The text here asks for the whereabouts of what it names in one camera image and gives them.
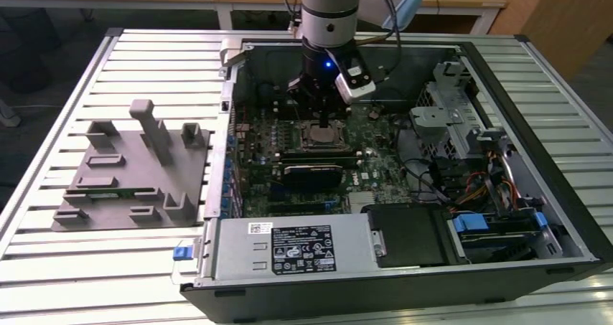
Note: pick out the silver CPU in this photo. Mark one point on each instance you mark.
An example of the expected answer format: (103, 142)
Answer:
(323, 135)

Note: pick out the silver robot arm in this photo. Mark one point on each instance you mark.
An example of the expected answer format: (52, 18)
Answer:
(330, 16)

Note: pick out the CPU socket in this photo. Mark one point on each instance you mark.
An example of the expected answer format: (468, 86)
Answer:
(323, 148)

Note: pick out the black graphics card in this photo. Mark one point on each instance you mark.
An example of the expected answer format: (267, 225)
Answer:
(314, 179)

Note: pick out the metal disk bay cage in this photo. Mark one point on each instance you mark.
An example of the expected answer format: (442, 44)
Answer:
(448, 95)

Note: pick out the green motherboard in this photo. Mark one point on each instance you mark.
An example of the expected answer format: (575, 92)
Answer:
(390, 176)

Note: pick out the blue expansion slot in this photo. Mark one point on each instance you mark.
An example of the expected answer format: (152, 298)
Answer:
(330, 206)

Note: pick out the silver finned heatsink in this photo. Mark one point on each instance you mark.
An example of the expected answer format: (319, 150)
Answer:
(363, 201)

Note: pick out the black expansion slot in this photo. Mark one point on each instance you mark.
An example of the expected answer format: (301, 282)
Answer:
(297, 207)

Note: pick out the wooden desk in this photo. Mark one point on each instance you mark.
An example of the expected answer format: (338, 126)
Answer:
(460, 0)

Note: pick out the black plastic drive shroud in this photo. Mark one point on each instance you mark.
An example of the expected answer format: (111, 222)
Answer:
(409, 235)

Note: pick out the grey parts rack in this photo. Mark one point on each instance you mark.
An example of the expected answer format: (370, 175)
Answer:
(143, 203)

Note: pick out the blue disk carrier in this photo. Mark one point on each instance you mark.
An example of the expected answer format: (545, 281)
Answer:
(469, 224)

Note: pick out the silver power supply unit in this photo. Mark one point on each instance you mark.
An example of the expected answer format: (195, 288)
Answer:
(237, 257)

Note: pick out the green RAM stick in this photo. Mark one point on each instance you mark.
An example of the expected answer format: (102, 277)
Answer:
(103, 195)

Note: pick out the blue case latch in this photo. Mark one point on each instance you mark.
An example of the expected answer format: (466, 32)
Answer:
(181, 254)

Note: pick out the wooden cabinet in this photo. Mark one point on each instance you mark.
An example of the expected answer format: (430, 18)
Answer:
(565, 23)

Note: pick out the blue drive latch tab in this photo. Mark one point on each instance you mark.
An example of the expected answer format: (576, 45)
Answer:
(541, 220)

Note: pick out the black PC case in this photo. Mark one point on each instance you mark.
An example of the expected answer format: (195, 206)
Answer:
(335, 303)

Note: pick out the black office chair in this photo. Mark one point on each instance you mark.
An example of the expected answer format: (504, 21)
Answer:
(28, 45)

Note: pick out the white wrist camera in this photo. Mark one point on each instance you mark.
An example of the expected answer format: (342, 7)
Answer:
(357, 91)

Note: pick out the silver metal bracket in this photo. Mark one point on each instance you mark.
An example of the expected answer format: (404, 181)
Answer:
(430, 124)

